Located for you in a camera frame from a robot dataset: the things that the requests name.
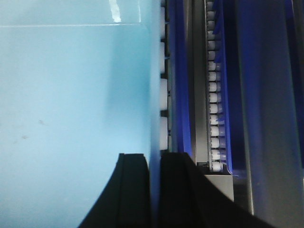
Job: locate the white roller track right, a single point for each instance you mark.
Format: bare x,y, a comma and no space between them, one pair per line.
216,88

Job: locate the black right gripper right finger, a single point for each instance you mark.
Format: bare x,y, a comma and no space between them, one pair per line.
189,200

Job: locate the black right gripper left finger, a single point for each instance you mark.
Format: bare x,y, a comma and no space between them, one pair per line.
125,201

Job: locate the light blue plastic bin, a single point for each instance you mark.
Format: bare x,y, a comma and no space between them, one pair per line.
79,84

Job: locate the stainless steel shelf front rail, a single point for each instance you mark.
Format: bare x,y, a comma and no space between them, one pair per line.
271,126

